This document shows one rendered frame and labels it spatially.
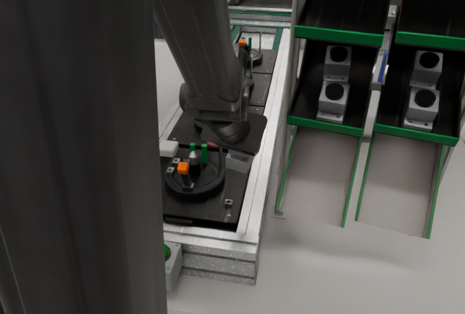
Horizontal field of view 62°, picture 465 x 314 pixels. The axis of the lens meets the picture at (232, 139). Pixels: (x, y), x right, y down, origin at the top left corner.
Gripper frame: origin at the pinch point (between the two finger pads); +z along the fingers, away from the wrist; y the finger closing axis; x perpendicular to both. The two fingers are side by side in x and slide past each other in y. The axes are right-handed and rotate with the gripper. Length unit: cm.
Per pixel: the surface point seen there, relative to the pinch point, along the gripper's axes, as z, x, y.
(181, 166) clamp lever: 3.8, 7.7, 11.5
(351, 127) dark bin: -4.9, -5.7, -18.6
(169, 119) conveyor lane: 34.7, -6.6, 31.3
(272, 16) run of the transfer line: 118, -90, 31
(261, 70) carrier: 62, -38, 15
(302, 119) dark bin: -4.5, -5.2, -10.3
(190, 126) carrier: 31.4, -5.4, 23.0
